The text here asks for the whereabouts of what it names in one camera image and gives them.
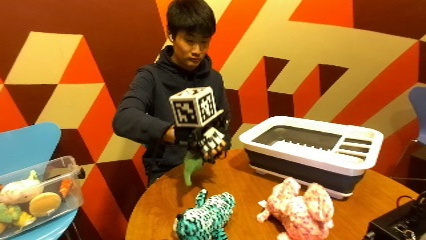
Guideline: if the green plush dinosaur toy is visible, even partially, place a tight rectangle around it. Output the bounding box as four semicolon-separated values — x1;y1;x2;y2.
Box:
182;149;205;187

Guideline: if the small white marker plate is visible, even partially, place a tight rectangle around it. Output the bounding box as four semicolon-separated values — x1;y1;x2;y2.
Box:
198;127;226;152

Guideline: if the white cube with black markers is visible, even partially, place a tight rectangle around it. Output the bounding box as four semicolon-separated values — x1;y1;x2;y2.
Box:
168;86;225;129

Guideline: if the teal striped plush toy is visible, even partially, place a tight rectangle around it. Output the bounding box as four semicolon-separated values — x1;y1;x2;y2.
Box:
172;188;237;240

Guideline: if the white and grey dish rack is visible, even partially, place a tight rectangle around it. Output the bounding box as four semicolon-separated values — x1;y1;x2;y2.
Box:
238;115;385;200

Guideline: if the the person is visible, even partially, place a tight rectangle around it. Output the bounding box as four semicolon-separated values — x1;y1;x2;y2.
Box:
112;0;233;188

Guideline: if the pink spotted plush toy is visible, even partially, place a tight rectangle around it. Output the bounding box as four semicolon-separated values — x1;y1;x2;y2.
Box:
256;177;335;240

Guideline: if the orange carrot plush toy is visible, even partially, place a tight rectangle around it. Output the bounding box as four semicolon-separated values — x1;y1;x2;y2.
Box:
59;178;73;199

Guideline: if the clear plastic storage bin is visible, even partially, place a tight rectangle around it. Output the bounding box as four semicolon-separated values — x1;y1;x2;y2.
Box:
0;155;85;240

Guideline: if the tan burger plush toy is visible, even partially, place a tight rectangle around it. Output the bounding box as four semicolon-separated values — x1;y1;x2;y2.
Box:
28;192;63;218

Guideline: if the blue chair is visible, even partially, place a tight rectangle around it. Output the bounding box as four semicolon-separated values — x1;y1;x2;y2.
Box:
0;122;79;240

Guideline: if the white plush toy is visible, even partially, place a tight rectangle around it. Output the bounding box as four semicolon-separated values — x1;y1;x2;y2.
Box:
0;169;45;205

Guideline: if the black electronic box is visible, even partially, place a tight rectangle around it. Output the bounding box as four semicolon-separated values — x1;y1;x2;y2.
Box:
363;199;426;240

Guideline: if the yellow plush toy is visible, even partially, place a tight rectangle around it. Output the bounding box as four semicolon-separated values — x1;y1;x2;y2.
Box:
12;211;37;230

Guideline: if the black cable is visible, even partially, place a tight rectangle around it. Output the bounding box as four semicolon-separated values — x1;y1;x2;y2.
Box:
395;190;426;208

